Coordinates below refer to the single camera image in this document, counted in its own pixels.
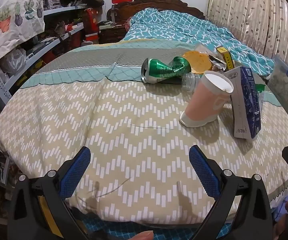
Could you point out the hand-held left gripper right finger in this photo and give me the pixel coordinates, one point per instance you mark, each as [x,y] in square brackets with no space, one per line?
[204,172]

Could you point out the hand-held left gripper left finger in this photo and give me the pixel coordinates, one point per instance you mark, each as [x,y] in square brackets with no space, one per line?
[75,172]

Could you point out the orange snack packet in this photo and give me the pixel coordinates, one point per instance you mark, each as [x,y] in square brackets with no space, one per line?
[199,61]

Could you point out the person's left hand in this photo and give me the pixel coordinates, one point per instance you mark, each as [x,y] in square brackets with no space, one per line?
[141,236]

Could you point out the pink paper cup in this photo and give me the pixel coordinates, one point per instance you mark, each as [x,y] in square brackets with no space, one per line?
[201,102]

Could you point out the blue and white carton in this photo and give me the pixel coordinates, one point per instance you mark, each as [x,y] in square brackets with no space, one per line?
[249,100]

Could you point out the clear plastic storage box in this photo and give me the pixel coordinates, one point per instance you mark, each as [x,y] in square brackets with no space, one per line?
[286,85]

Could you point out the clear glass jar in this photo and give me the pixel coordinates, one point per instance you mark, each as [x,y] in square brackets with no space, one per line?
[190,81]

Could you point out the crushed green drink can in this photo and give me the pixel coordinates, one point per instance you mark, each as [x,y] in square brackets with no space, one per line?
[164,71]

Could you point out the crumpled foil wrapper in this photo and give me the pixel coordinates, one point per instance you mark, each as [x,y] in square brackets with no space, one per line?
[217,63]

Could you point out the small yellow box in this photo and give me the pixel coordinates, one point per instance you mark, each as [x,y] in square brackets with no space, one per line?
[226,56]

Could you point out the white plastic bag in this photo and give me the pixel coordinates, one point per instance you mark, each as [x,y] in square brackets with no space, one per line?
[15,61]

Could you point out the teal patterned quilt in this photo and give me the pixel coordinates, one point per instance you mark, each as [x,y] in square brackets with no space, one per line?
[174,30]

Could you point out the beige leaf print curtain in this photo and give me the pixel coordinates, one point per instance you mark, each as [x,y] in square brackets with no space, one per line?
[246,17]

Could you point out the plant printed white cloth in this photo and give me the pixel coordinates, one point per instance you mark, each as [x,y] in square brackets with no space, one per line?
[11,30]

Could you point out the grey metal shelf rack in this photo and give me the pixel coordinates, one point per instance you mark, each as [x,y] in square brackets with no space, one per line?
[56,11]

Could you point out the carved wooden headboard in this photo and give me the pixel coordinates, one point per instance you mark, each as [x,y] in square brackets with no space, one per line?
[159,3]

